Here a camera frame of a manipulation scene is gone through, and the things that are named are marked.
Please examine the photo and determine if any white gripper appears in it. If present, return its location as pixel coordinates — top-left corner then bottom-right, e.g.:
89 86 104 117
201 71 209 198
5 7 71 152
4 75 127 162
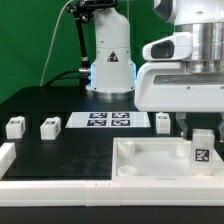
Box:
134 32 224 142

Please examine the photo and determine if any white square table top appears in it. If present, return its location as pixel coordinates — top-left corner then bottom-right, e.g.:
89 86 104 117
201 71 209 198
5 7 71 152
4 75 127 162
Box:
112 137 218 181

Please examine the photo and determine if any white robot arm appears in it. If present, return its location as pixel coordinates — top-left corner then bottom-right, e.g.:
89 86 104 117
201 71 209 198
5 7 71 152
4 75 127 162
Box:
89 0 224 135

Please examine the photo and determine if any white right fence bar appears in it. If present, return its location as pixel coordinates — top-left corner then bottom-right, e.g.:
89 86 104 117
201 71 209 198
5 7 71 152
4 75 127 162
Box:
213 152 224 180

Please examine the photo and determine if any white fence bar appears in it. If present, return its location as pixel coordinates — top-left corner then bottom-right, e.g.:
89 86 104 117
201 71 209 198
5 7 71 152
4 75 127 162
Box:
213 152 224 180
0 181 224 207
0 143 16 180

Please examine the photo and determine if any white front fence bar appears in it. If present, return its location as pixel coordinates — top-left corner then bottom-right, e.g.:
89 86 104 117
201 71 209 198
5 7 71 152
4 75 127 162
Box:
0 181 224 207

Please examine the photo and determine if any white sheet with tags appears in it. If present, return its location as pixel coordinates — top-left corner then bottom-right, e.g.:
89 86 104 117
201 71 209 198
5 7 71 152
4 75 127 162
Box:
66 111 151 128

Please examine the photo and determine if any white left fence bar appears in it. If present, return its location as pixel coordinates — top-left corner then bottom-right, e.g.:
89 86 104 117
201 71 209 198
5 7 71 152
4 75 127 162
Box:
0 143 16 180

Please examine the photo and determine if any black cable bundle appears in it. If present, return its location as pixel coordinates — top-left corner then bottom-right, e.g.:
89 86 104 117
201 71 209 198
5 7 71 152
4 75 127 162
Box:
43 68 92 88

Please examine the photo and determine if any black camera stand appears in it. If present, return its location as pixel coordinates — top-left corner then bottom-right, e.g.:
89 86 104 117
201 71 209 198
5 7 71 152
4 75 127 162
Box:
66 0 118 68

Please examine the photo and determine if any white cable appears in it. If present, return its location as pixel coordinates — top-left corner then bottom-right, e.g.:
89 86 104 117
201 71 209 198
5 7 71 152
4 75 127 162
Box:
39 0 75 87

